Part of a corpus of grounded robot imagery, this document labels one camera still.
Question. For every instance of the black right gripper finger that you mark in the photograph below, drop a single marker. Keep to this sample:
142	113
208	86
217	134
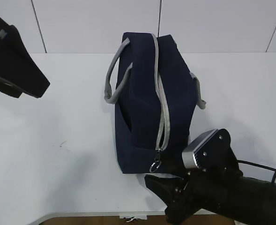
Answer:
169	190

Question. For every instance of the navy blue lunch bag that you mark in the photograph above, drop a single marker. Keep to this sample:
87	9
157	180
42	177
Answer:
154	94

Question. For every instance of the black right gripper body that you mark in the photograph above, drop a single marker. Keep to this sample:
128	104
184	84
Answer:
212	191

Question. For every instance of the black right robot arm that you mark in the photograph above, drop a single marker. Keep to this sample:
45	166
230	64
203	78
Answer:
257	199

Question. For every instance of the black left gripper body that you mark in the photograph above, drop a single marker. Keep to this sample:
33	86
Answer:
18	72

